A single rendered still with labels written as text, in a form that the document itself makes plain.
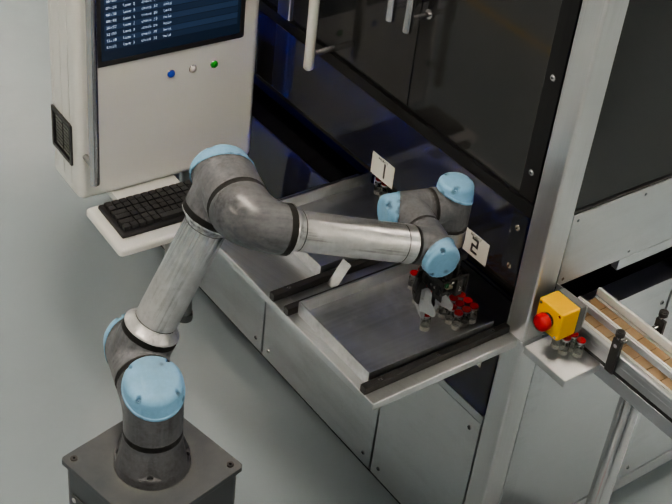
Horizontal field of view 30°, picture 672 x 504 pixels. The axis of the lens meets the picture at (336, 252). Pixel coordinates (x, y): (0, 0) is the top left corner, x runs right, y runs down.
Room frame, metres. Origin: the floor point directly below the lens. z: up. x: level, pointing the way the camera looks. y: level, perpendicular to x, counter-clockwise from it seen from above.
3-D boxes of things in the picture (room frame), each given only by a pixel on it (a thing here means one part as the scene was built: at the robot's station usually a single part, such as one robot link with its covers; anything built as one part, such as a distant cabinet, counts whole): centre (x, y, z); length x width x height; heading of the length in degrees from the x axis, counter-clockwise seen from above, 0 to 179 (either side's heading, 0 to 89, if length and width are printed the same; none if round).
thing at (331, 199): (2.45, -0.02, 0.90); 0.34 x 0.26 x 0.04; 130
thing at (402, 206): (2.04, -0.14, 1.23); 0.11 x 0.11 x 0.08; 24
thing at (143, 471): (1.71, 0.31, 0.84); 0.15 x 0.15 x 0.10
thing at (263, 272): (2.28, -0.07, 0.87); 0.70 x 0.48 x 0.02; 40
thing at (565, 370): (2.09, -0.53, 0.87); 0.14 x 0.13 x 0.02; 130
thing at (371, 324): (2.12, -0.15, 0.90); 0.34 x 0.26 x 0.04; 129
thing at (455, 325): (2.19, -0.23, 0.91); 0.18 x 0.02 x 0.05; 39
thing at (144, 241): (2.60, 0.42, 0.79); 0.45 x 0.28 x 0.03; 128
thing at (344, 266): (2.20, 0.02, 0.91); 0.14 x 0.03 x 0.06; 131
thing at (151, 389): (1.72, 0.31, 0.96); 0.13 x 0.12 x 0.14; 24
